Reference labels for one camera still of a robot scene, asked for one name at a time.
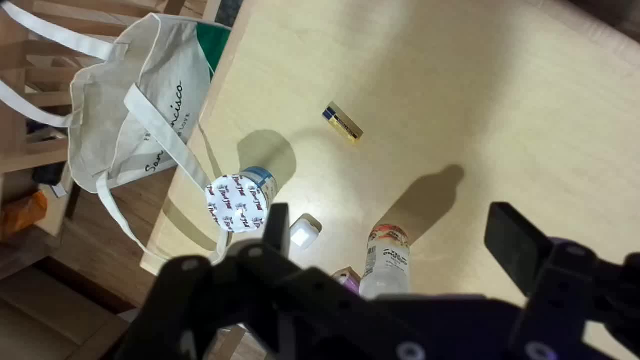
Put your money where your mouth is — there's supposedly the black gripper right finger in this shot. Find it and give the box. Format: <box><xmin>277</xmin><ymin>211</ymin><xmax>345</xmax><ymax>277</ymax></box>
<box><xmin>483</xmin><ymin>201</ymin><xmax>640</xmax><ymax>360</ymax></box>

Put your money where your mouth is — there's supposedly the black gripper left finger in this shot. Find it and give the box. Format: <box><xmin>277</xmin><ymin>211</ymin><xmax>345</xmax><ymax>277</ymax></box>
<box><xmin>117</xmin><ymin>202</ymin><xmax>321</xmax><ymax>360</ymax></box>

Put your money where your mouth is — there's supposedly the cream canvas tote bag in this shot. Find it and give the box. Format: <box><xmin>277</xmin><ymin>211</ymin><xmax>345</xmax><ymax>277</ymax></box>
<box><xmin>0</xmin><ymin>0</ymin><xmax>233</xmax><ymax>267</ymax></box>

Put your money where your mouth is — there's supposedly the wooden chair holding bag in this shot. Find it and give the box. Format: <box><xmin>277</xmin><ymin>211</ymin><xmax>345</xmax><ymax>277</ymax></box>
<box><xmin>0</xmin><ymin>0</ymin><xmax>226</xmax><ymax>179</ymax></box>

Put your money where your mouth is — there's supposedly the small white square object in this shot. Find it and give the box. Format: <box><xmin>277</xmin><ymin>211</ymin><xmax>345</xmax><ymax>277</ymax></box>
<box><xmin>287</xmin><ymin>212</ymin><xmax>326</xmax><ymax>252</ymax></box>

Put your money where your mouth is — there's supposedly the cup with printed white lid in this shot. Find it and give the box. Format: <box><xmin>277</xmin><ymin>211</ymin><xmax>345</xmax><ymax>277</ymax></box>
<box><xmin>203</xmin><ymin>164</ymin><xmax>280</xmax><ymax>237</ymax></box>

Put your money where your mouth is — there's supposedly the small purple pack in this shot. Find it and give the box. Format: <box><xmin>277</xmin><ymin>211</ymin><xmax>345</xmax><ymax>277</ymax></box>
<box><xmin>330</xmin><ymin>267</ymin><xmax>366</xmax><ymax>296</ymax></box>

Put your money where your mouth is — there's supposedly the white plastic bottle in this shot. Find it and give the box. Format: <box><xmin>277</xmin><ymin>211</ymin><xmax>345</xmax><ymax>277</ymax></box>
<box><xmin>357</xmin><ymin>223</ymin><xmax>413</xmax><ymax>301</ymax></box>

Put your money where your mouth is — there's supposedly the orange object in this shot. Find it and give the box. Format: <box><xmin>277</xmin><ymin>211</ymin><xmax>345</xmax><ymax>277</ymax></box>
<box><xmin>0</xmin><ymin>189</ymin><xmax>49</xmax><ymax>242</ymax></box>

